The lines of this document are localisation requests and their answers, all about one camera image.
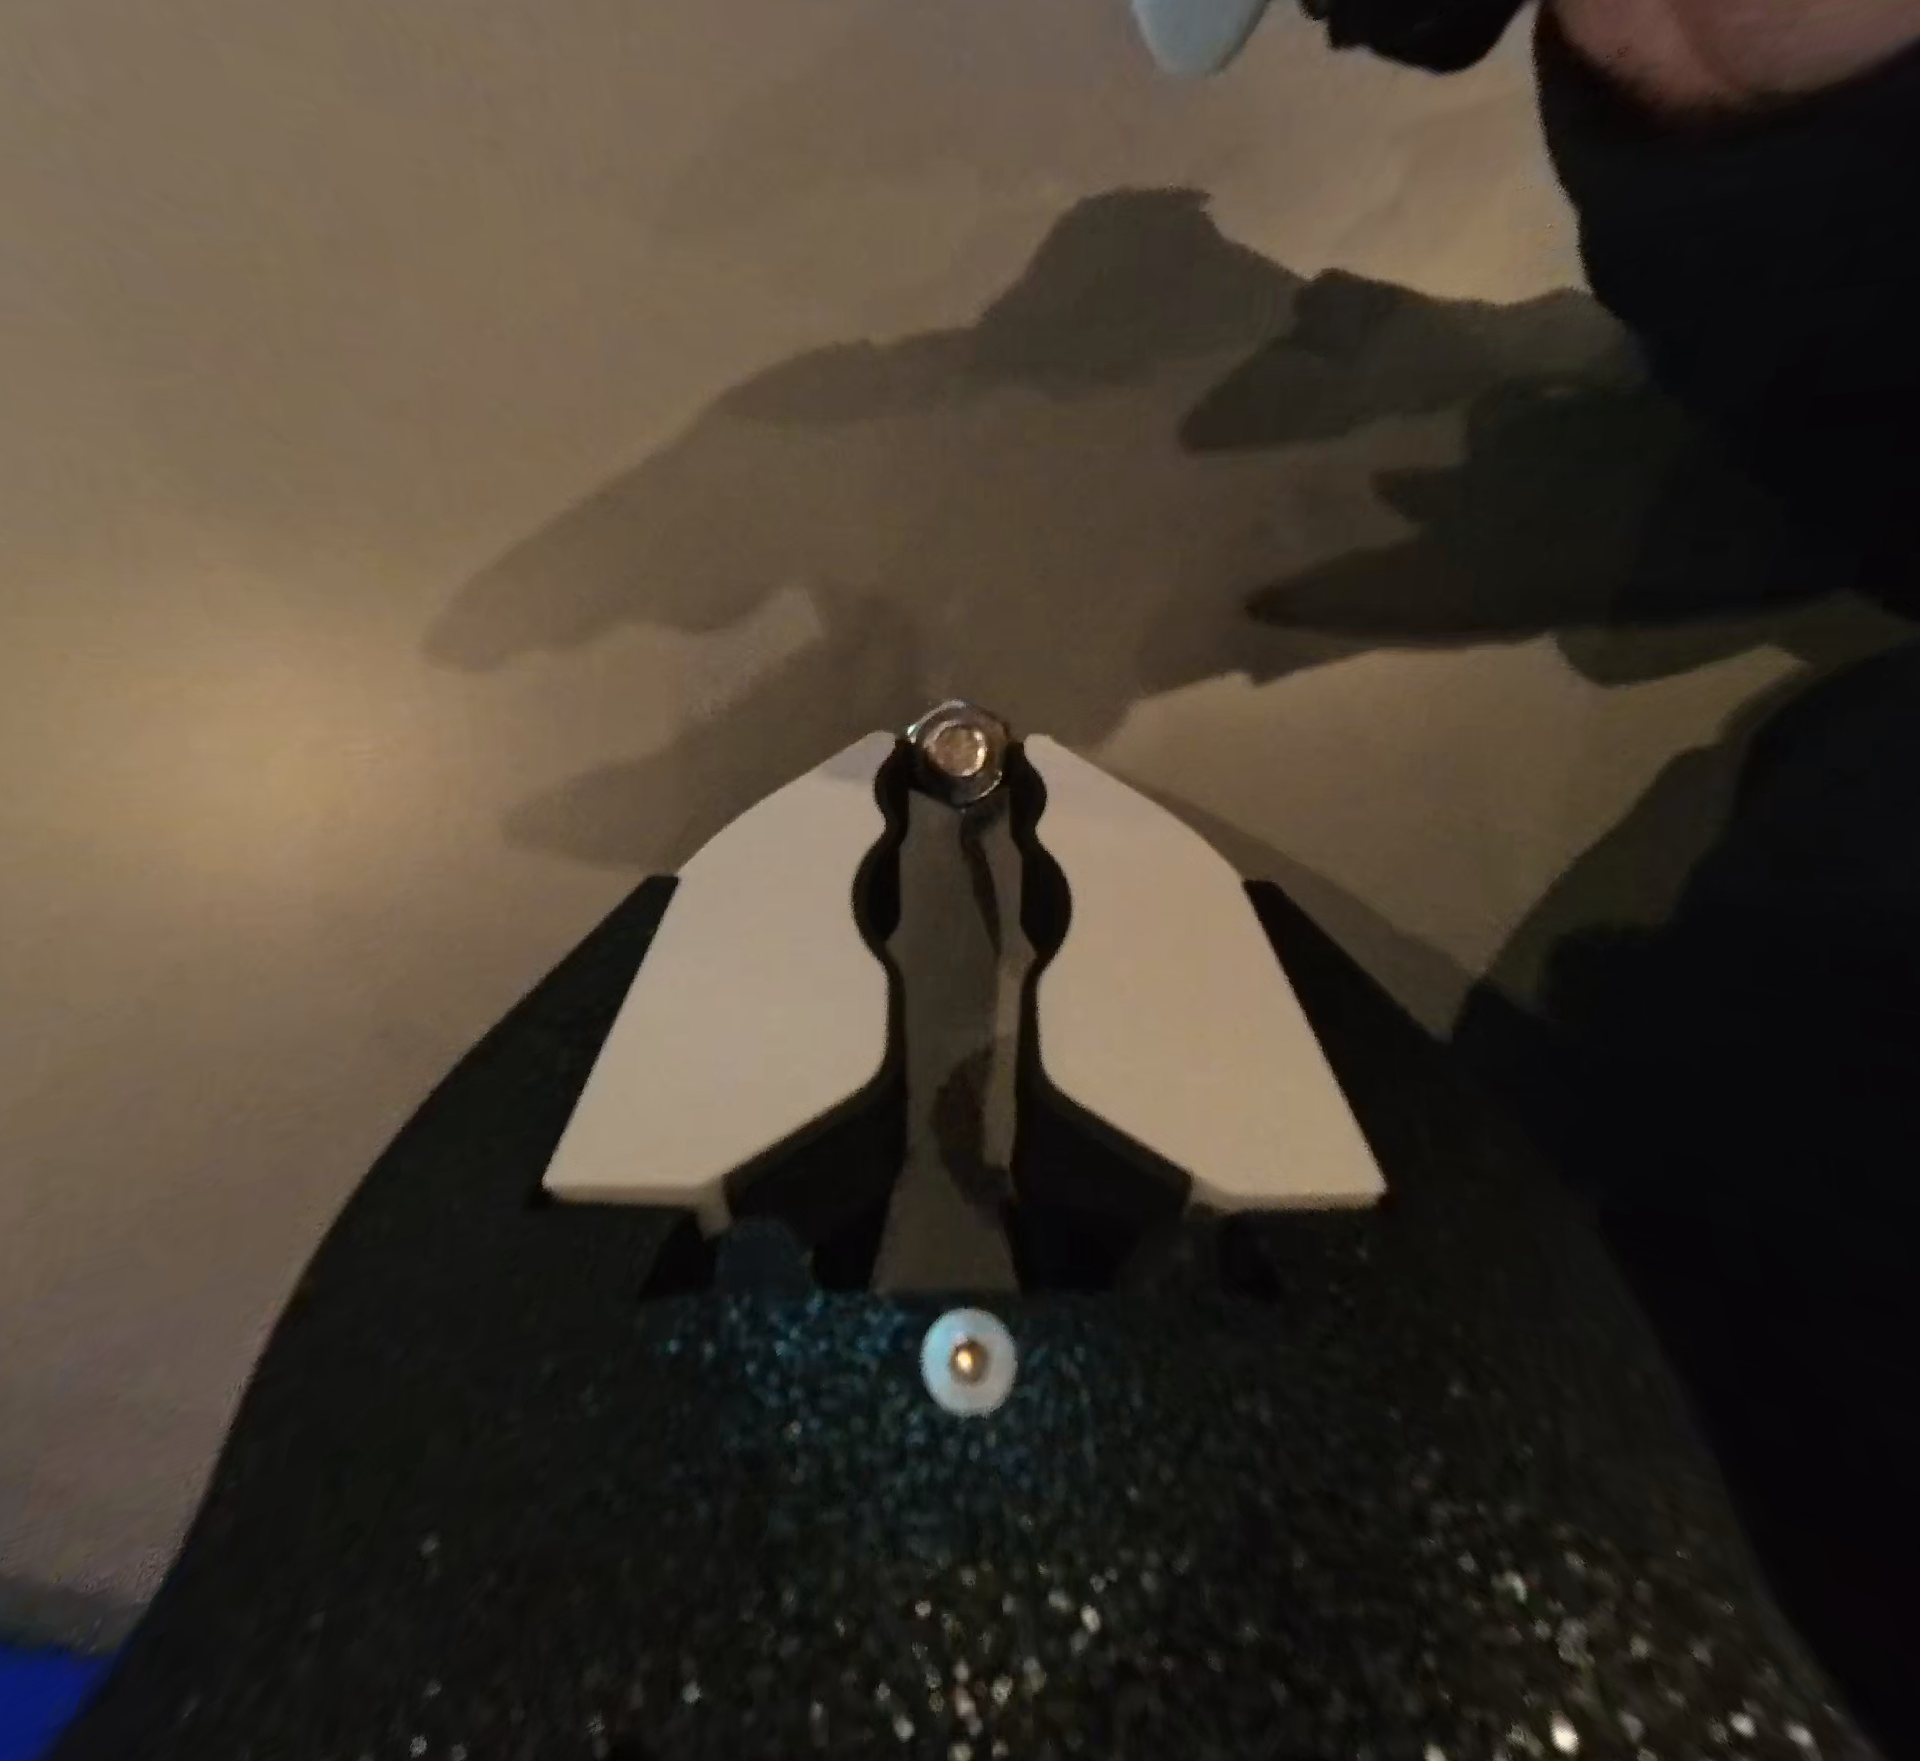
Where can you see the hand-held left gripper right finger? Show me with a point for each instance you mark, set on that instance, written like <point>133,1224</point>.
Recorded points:
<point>1201,1026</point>

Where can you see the blue box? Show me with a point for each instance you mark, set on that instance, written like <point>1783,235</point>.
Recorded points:
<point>37,1710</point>

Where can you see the person's dark sweatshirt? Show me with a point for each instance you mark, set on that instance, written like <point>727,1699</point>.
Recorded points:
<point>1785,1191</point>

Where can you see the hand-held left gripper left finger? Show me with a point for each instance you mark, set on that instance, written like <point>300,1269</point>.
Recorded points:
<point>721,1011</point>

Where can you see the silver hex nut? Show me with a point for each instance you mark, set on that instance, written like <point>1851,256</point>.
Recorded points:
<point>956,752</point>

